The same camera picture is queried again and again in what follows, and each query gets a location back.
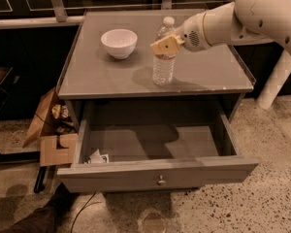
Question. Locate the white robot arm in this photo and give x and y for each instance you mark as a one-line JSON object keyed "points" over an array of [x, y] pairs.
{"points": [[239, 23]]}

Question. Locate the dark trouser leg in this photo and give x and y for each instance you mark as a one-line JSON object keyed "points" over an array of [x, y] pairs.
{"points": [[45, 219]]}

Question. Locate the black cylindrical bar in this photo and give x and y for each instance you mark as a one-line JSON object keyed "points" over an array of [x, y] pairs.
{"points": [[39, 184]]}

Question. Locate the white ceramic bowl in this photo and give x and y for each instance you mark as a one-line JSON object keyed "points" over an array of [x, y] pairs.
{"points": [[119, 43]]}

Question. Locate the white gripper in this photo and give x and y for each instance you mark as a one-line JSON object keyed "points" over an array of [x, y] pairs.
{"points": [[191, 33]]}

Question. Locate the grey wooden nightstand cabinet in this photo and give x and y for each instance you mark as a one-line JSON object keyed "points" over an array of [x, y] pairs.
{"points": [[92, 73]]}

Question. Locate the crumpled white paper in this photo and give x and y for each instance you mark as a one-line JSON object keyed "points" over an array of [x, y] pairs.
{"points": [[97, 157]]}

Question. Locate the brown cardboard box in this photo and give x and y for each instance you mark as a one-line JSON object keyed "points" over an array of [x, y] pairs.
{"points": [[55, 148]]}

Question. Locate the crumpled wrappers in box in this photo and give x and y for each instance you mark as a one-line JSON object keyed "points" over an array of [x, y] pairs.
{"points": [[60, 111]]}

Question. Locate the metal drawer knob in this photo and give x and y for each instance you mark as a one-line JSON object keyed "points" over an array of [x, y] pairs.
{"points": [[161, 181]]}

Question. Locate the metal window frame rail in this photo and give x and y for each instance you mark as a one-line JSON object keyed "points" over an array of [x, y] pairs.
{"points": [[119, 7]]}

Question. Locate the grey open top drawer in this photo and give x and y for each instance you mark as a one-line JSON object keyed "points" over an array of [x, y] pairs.
{"points": [[189, 143]]}

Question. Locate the clear plastic water bottle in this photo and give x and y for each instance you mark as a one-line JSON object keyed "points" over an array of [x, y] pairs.
{"points": [[163, 65]]}

